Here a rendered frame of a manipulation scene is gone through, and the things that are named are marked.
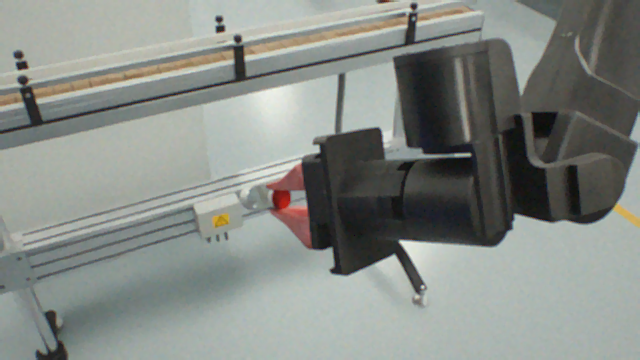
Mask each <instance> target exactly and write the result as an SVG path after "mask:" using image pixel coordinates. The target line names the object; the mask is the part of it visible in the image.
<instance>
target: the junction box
mask: <svg viewBox="0 0 640 360"><path fill-rule="evenodd" d="M193 210H194V216H195V222H196V228H197V230H198V232H199V235H200V237H201V238H202V239H204V238H208V237H211V236H214V235H217V234H221V233H224V232H227V231H230V230H234V229H237V228H240V227H243V222H242V213H241V203H240V201H239V199H238V198H237V196H236V194H235V193H231V194H227V195H224V196H220V197H217V198H213V199H210V200H206V201H203V202H199V203H196V204H193Z"/></svg>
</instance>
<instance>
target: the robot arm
mask: <svg viewBox="0 0 640 360"><path fill-rule="evenodd" d="M392 61H393V68H394V74H395V80H396V87H397V93H398V100H399V106H400V107H401V112H402V119H403V125H404V132H405V138H406V144H407V147H408V148H411V149H422V151H423V154H424V155H451V154H471V156H464V157H441V158H419V159H396V160H386V155H385V146H384V138H382V131H381V129H380V128H378V127H372V128H362V129H357V130H353V131H349V132H343V133H337V134H328V135H323V136H317V137H315V138H314V139H313V143H312V145H313V146H315V145H319V151H320V152H318V153H313V154H308V155H304V156H303V158H302V160H301V163H299V164H296V165H295V166H294V167H293V168H292V169H291V170H290V171H289V172H288V173H287V174H286V175H285V176H283V177H282V178H281V179H280V180H278V181H275V182H272V183H269V184H267V185H266V188H267V189H271V190H287V191H304V190H305V196H306V203H307V206H292V207H287V208H286V209H282V210H278V209H273V210H270V214H271V215H273V216H274V217H275V218H277V219H278V220H280V221H281V222H282V223H284V224H285V225H286V226H287V227H288V228H289V229H290V230H291V232H292V233H293V234H294V235H295V236H296V237H297V238H298V239H299V240H300V242H301V243H302V244H303V245H304V246H305V247H306V248H307V249H311V250H321V251H322V250H325V249H327V248H330V247H332V252H333V259H334V267H332V268H330V269H329V271H330V273H331V274H334V275H341V276H348V275H351V274H353V273H355V272H357V271H359V270H362V269H364V268H366V267H368V266H370V265H373V264H375V263H377V262H379V261H382V260H384V259H387V258H389V257H391V256H393V255H394V254H395V252H396V242H395V240H398V241H411V242H425V243H437V244H450V245H463V246H476V247H489V248H493V247H496V246H497V245H499V244H500V243H501V242H502V241H503V239H504V238H505V236H506V234H507V232H508V231H511V230H513V224H512V222H513V221H514V220H515V219H514V214H515V215H519V216H523V217H527V218H531V219H535V220H539V221H543V222H548V223H551V224H554V223H557V222H560V221H567V222H571V223H576V224H580V225H590V224H594V223H596V222H598V221H600V220H602V219H603V218H604V217H606V216H607V215H608V214H609V213H610V212H611V211H612V210H613V208H614V207H615V205H616V204H617V202H618V200H619V199H620V198H621V196H622V194H623V192H624V189H625V185H626V179H627V177H628V174H629V171H630V169H631V166H632V163H633V160H634V158H635V155H636V152H637V150H638V147H639V143H638V142H636V141H635V140H633V139H631V138H630V136H631V134H632V131H633V128H634V126H635V123H636V120H637V118H638V115H639V112H640V0H564V3H563V6H562V8H561V11H560V14H559V16H558V19H557V21H556V24H555V26H554V29H553V33H552V36H551V38H550V40H549V41H548V43H547V46H546V48H545V50H544V52H543V54H542V56H541V58H540V60H539V62H538V63H537V64H536V66H535V67H534V68H533V70H532V71H531V73H530V75H529V77H528V79H527V81H526V83H525V86H524V89H523V91H522V94H521V96H520V90H519V85H518V80H517V75H516V69H515V64H514V59H513V53H512V49H511V46H510V44H509V43H508V41H507V40H505V39H504V38H501V37H495V38H489V39H483V40H477V39H473V40H471V42H468V41H465V42H463V43H461V44H455V45H450V46H447V45H442V46H441V47H439V48H430V49H429V50H424V51H419V52H414V53H411V52H406V53H402V54H401V55H399V56H394V57H392ZM304 217H307V218H304Z"/></svg>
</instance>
